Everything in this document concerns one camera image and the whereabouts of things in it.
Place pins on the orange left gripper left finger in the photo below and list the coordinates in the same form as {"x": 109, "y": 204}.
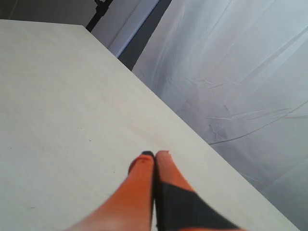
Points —
{"x": 130, "y": 207}

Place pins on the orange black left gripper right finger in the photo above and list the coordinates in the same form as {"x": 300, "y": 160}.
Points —
{"x": 178, "y": 206}

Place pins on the white backdrop sheet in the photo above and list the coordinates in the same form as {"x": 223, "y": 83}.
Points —
{"x": 236, "y": 71}

